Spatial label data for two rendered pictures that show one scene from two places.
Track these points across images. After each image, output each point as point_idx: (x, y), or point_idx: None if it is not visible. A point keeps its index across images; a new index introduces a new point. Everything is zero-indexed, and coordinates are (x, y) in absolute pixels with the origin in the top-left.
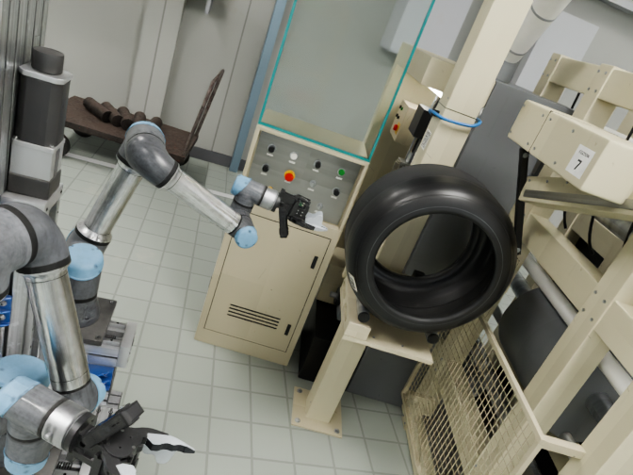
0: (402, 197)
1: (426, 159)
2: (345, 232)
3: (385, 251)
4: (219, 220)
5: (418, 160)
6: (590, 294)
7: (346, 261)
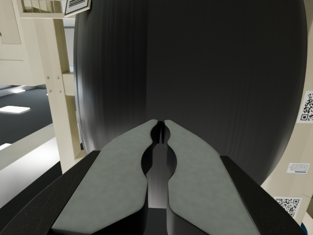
0: None
1: (262, 184)
2: (246, 76)
3: (307, 9)
4: None
5: (281, 182)
6: None
7: (109, 31)
